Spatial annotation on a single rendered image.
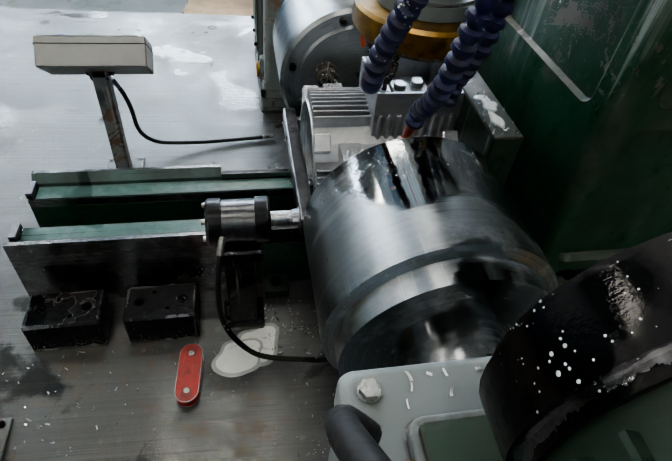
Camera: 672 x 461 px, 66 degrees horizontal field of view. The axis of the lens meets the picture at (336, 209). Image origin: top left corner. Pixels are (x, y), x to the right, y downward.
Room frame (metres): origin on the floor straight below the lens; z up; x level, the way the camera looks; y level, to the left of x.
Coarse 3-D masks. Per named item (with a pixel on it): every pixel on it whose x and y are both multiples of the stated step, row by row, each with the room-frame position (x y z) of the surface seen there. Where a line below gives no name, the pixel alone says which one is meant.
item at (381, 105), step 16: (400, 64) 0.69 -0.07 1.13; (416, 64) 0.69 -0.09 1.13; (432, 64) 0.68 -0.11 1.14; (400, 80) 0.64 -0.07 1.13; (416, 80) 0.65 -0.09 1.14; (432, 80) 0.68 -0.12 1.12; (368, 96) 0.62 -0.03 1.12; (384, 96) 0.58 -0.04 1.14; (400, 96) 0.59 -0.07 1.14; (416, 96) 0.59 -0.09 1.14; (384, 112) 0.58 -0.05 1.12; (400, 112) 0.59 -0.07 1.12; (448, 112) 0.61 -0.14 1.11; (384, 128) 0.59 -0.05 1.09; (400, 128) 0.59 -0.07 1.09; (432, 128) 0.60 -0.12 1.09; (448, 128) 0.60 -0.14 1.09
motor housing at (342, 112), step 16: (320, 96) 0.62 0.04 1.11; (336, 96) 0.63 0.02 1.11; (352, 96) 0.63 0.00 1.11; (304, 112) 0.68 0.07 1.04; (320, 112) 0.59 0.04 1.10; (336, 112) 0.59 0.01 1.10; (352, 112) 0.60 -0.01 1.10; (368, 112) 0.60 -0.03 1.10; (304, 128) 0.68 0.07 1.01; (320, 128) 0.58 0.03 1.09; (336, 128) 0.58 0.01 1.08; (352, 128) 0.59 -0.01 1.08; (368, 128) 0.59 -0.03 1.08; (304, 144) 0.68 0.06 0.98; (336, 144) 0.56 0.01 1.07; (368, 144) 0.57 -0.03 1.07; (320, 160) 0.54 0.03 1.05; (336, 160) 0.55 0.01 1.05; (320, 176) 0.53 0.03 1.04
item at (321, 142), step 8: (304, 88) 0.67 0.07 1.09; (304, 96) 0.66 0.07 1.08; (320, 136) 0.55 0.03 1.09; (328, 136) 0.55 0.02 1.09; (440, 136) 0.60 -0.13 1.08; (448, 136) 0.59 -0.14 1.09; (456, 136) 0.59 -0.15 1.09; (320, 144) 0.54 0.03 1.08; (328, 144) 0.55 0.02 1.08; (320, 152) 0.54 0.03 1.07; (328, 152) 0.54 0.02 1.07
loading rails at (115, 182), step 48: (48, 192) 0.56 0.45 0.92; (96, 192) 0.57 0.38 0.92; (144, 192) 0.58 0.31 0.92; (192, 192) 0.60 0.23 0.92; (240, 192) 0.61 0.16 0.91; (288, 192) 0.63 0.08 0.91; (48, 240) 0.45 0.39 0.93; (96, 240) 0.46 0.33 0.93; (144, 240) 0.48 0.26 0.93; (192, 240) 0.49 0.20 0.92; (288, 240) 0.53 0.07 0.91; (48, 288) 0.44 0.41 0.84; (96, 288) 0.45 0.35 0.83; (288, 288) 0.50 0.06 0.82
